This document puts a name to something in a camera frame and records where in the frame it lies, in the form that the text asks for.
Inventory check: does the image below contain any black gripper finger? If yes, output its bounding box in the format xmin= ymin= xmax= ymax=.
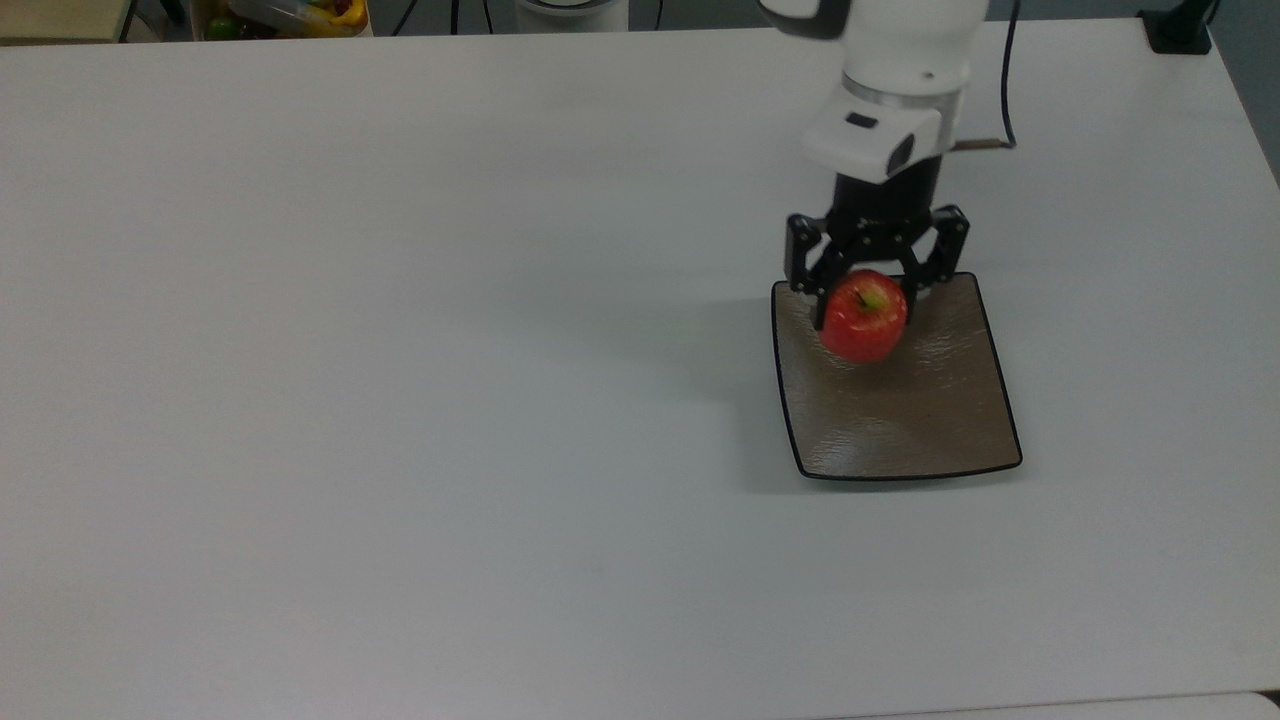
xmin=898 ymin=204 xmax=972 ymax=302
xmin=784 ymin=212 xmax=847 ymax=332

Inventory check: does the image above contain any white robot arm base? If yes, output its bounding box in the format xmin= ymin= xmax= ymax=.
xmin=514 ymin=0 xmax=631 ymax=34

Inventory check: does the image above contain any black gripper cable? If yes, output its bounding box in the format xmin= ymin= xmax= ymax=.
xmin=950 ymin=0 xmax=1022 ymax=153

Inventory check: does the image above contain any black table clamp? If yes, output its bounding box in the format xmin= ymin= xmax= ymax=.
xmin=1139 ymin=0 xmax=1219 ymax=56

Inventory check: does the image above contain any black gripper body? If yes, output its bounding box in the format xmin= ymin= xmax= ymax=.
xmin=826 ymin=157 xmax=945 ymax=273

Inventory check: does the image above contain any square brown ceramic plate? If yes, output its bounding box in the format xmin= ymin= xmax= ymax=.
xmin=770 ymin=271 xmax=1024 ymax=483

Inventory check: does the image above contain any beige board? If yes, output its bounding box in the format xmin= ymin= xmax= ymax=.
xmin=0 ymin=0 xmax=137 ymax=47

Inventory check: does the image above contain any red apple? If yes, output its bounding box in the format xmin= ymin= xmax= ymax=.
xmin=818 ymin=269 xmax=910 ymax=365

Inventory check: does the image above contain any box of toy fruit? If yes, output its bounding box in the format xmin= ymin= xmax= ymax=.
xmin=198 ymin=0 xmax=372 ymax=42

